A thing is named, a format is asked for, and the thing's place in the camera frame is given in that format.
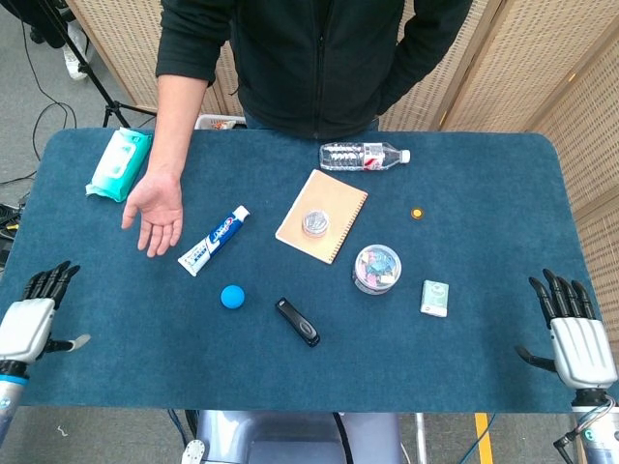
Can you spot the small green white box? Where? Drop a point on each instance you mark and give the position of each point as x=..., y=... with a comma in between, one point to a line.
x=434, y=298

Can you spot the green wet wipes pack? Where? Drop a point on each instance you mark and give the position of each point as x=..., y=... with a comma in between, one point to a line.
x=120, y=164

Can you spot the black tripod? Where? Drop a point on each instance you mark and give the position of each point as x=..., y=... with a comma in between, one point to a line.
x=97, y=82

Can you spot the tan spiral notebook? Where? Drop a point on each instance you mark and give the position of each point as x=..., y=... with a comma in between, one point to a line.
x=321, y=215

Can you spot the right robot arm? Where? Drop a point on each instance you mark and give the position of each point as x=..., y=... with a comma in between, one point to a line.
x=599, y=425

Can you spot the white blue toothpaste tube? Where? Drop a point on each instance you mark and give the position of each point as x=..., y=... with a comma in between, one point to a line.
x=213, y=241

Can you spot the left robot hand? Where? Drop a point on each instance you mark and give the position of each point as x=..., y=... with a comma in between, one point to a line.
x=26, y=326

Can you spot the person's right hand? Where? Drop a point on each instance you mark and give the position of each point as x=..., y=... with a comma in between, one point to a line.
x=157, y=212

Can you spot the small orange round cap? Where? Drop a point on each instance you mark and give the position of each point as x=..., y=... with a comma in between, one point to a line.
x=417, y=213

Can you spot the woven folding screen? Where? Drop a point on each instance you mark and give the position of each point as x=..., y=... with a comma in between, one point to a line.
x=140, y=53
x=541, y=67

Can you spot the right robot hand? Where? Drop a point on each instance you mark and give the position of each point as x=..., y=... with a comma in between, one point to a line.
x=580, y=343

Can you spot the blue felt table mat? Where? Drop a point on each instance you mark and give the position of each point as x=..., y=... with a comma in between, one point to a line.
x=435, y=357

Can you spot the white shoe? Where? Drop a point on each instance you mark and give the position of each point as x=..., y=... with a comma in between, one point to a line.
x=76, y=50

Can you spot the clear tub of binder clips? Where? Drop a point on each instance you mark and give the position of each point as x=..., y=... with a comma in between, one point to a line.
x=377, y=269

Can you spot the round tin of paper clips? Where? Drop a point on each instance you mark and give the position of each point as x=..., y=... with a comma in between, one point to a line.
x=316, y=222

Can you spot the white plastic basket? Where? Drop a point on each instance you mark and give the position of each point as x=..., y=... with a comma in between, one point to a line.
x=220, y=122

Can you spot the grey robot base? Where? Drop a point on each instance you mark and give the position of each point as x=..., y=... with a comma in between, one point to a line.
x=290, y=437

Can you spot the black stapler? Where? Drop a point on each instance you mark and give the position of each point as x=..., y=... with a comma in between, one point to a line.
x=297, y=322

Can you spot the person's black jacket torso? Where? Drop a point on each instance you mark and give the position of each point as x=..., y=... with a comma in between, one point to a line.
x=314, y=58

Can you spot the person's right forearm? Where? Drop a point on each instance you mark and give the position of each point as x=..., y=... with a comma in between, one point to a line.
x=176, y=125

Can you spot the clear plastic water bottle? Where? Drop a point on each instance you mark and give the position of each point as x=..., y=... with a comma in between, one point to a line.
x=360, y=156

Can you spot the blue foam ball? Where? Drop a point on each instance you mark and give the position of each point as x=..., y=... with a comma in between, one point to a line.
x=232, y=296

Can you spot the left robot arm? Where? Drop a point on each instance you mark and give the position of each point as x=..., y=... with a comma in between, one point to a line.
x=8, y=396

